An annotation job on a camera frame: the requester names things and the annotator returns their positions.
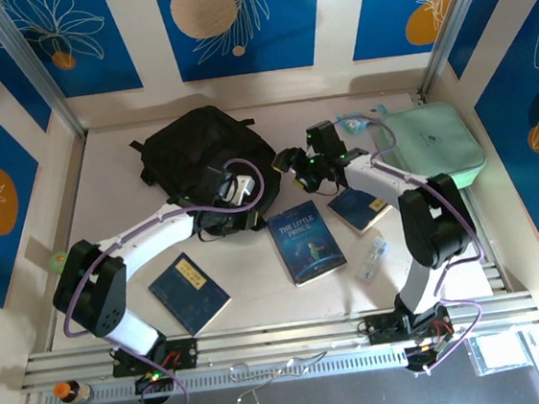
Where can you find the dark blue Chinese book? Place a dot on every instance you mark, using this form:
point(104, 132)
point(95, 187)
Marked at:
point(188, 302)
point(355, 212)

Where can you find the Little Prince blue book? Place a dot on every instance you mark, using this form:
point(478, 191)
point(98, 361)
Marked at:
point(303, 246)

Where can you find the black backpack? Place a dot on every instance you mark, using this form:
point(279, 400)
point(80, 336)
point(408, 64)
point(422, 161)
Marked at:
point(186, 143)

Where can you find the small clear plastic bottle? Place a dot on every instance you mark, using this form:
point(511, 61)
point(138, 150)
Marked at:
point(372, 261)

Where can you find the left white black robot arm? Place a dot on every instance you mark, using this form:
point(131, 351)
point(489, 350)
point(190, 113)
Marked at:
point(157, 233)

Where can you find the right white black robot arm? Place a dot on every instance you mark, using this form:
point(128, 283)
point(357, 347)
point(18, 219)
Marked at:
point(383, 178)

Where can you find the blue white snack packet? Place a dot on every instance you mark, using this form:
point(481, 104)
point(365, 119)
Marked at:
point(352, 125)

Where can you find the mint green zip pouch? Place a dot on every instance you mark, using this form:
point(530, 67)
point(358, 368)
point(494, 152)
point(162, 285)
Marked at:
point(436, 141)

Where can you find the small green round toy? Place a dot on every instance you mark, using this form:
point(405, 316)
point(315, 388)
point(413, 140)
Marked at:
point(57, 262)

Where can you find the black electronics module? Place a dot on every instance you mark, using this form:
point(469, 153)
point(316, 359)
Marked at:
point(153, 384)
point(425, 357)

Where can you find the dark bottle orange cap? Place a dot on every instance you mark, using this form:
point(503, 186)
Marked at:
point(75, 392)

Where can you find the small grey square box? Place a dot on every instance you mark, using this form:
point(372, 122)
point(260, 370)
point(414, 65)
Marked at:
point(500, 354)

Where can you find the long aluminium mounting rail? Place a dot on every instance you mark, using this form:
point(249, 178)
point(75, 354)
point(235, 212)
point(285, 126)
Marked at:
point(289, 340)

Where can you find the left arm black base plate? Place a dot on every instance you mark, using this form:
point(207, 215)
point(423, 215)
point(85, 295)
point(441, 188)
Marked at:
point(184, 353)

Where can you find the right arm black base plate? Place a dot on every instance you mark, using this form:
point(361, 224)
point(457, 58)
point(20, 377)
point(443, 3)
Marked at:
point(381, 327)

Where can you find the aluminium frame post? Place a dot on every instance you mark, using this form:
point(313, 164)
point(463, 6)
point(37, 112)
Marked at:
point(454, 23)
point(34, 67)

